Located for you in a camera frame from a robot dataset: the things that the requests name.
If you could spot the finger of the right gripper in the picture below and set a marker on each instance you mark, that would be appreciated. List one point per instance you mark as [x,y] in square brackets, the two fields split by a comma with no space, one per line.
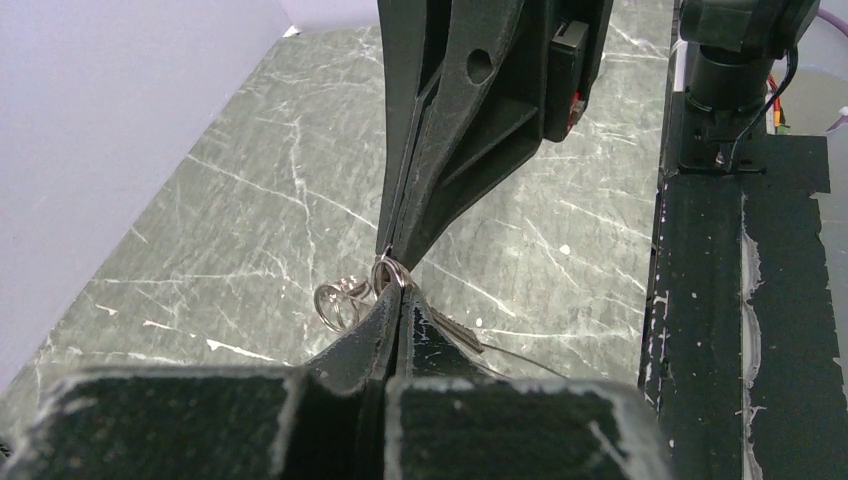
[485,121]
[414,39]

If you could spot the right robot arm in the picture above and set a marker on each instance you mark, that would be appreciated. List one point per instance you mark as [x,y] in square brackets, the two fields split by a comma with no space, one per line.
[736,44]

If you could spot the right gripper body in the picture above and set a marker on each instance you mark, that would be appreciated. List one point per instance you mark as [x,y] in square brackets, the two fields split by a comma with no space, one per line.
[574,57]

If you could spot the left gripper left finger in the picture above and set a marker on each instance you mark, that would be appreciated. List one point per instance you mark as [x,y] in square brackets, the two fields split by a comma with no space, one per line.
[321,420]

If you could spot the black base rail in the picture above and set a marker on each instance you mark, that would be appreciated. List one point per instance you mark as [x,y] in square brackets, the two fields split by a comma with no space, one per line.
[744,347]

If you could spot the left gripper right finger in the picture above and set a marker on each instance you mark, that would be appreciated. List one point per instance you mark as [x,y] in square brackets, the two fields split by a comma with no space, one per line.
[446,419]

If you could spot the large beaded keyring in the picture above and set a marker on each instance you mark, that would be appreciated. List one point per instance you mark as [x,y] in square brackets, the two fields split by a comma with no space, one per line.
[343,304]

